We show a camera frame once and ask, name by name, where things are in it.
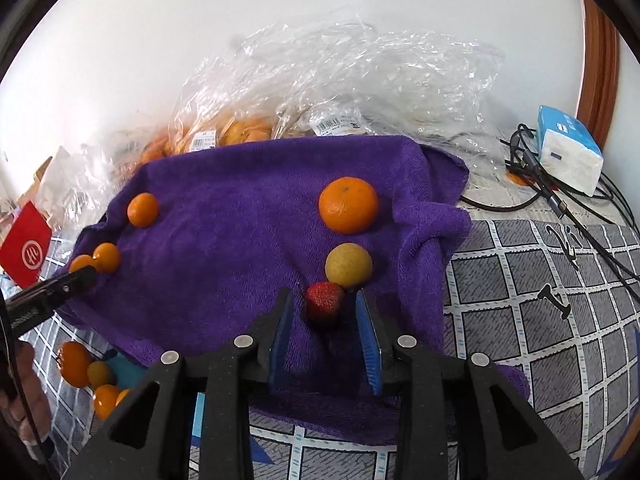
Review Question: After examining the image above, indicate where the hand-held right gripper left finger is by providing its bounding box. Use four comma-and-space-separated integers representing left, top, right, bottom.
65, 287, 296, 480

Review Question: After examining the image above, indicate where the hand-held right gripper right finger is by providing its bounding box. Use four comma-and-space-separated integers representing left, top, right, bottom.
352, 290, 586, 480

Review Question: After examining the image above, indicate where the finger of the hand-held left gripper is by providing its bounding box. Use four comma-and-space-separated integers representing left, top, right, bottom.
0, 265, 99, 337

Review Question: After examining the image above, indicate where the red strawberry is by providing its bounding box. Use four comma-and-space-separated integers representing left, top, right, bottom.
304, 281, 347, 326

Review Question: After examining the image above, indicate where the yellow-green round fruit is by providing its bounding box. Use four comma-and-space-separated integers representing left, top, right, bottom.
325, 242, 374, 286
86, 361, 113, 391

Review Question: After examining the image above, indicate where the purple towel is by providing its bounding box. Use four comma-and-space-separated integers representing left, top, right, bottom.
52, 135, 531, 446

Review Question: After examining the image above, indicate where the mandarin orange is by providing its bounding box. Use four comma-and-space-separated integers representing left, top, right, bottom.
56, 341, 94, 389
318, 176, 379, 235
93, 384, 122, 422

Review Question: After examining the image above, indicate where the person's left hand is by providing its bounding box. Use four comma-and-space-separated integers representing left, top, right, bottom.
0, 342, 55, 461

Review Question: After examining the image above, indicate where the red paper bag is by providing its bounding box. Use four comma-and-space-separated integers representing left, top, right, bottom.
0, 201, 53, 286

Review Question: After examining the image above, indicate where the crumpled clear plastic bag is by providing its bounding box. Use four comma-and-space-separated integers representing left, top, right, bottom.
37, 127, 176, 223

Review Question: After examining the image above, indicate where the grey checked tablecloth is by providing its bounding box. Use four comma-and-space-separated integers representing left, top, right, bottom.
30, 195, 640, 480

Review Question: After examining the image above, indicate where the plastic bag of oranges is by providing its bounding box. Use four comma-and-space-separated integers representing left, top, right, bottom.
140, 57, 313, 163

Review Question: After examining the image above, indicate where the large clear plastic bag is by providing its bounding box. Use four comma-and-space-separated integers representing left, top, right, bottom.
235, 7, 507, 163

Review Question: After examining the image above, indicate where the blue and white tissue pack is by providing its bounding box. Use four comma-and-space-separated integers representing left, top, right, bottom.
536, 105, 605, 197

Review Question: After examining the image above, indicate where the black cable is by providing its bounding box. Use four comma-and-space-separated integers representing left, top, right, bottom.
457, 170, 623, 211
500, 122, 640, 283

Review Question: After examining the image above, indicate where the brown wooden door frame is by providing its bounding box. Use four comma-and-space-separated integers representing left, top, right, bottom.
577, 0, 621, 153

